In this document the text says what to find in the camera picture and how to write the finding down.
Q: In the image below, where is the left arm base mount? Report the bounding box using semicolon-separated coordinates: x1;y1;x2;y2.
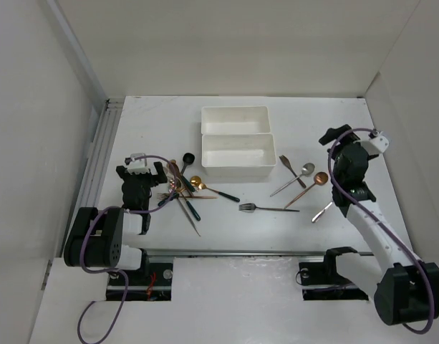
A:
125;250;174;302

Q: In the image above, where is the brown fork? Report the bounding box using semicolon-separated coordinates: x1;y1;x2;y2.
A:
279;155;307;188

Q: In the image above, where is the aluminium rail front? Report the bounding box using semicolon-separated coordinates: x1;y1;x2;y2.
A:
147;249;374;258

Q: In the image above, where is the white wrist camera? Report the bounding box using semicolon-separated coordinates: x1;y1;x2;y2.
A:
125;153;150;174
360;129;390;156

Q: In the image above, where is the silver spoon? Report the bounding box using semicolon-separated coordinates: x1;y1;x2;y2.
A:
270;163;315;197

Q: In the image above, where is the aluminium rail left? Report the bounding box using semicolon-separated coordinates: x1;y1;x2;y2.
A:
59;98;124;257

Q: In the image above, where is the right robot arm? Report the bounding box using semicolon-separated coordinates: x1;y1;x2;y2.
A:
319;125;439;335

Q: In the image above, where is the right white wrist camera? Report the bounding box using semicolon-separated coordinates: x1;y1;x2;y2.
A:
360;129;390;156

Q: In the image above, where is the copper spoon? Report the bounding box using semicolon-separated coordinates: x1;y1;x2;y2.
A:
284;172;329;209

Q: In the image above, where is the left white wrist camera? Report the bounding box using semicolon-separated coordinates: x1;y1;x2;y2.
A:
125;153;150;174

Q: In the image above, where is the gold spoon green handle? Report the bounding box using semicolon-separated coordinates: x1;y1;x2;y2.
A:
170;175;203;221
198;183;241;203

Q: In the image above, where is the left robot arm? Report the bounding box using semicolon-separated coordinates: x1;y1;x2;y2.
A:
64;162;168;285

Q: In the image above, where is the dark grey fork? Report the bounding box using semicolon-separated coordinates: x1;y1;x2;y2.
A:
238;203;299;212

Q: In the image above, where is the white container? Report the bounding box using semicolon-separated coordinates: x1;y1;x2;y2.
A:
201;133;276;178
201;106;271;135

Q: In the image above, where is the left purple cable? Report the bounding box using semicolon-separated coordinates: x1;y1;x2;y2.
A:
77;154;180;344

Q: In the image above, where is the long silver fork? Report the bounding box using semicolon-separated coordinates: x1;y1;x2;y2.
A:
169;179;201;237

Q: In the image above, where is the rose gold fork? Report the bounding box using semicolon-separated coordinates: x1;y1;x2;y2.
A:
157;193;216;200

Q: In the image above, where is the near white container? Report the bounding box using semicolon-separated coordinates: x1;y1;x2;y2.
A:
201;133;276;178

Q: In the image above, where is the aluminium rail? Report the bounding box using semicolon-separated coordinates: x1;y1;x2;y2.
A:
59;98;124;257
147;249;374;258

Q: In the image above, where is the black spoon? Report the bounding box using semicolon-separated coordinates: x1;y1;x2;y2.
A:
179;153;195;178

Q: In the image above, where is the far white container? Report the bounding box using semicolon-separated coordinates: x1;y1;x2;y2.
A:
201;106;271;135

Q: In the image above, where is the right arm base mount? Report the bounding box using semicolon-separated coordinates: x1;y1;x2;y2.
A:
296;247;369;301

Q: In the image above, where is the purple cable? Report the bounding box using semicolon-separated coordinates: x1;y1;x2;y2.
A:
327;128;436;335
77;154;180;344

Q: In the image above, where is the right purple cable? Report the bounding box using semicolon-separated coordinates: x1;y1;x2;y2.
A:
327;128;436;335

